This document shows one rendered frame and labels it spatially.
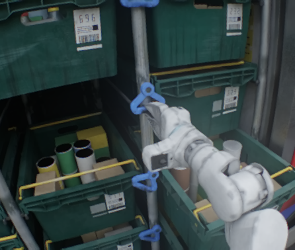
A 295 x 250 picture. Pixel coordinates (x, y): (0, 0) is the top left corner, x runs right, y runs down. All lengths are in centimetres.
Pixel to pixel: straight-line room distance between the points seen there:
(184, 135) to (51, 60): 37
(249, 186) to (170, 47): 46
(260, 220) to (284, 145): 59
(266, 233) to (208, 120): 56
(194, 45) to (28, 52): 45
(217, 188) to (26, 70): 50
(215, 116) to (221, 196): 54
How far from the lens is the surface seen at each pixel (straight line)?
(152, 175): 75
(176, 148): 44
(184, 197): 68
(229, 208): 34
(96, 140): 106
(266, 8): 87
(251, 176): 37
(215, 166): 37
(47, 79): 63
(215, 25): 76
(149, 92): 63
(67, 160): 99
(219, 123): 88
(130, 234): 94
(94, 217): 88
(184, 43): 71
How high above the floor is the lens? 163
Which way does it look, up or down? 26 degrees down
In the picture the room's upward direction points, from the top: 4 degrees counter-clockwise
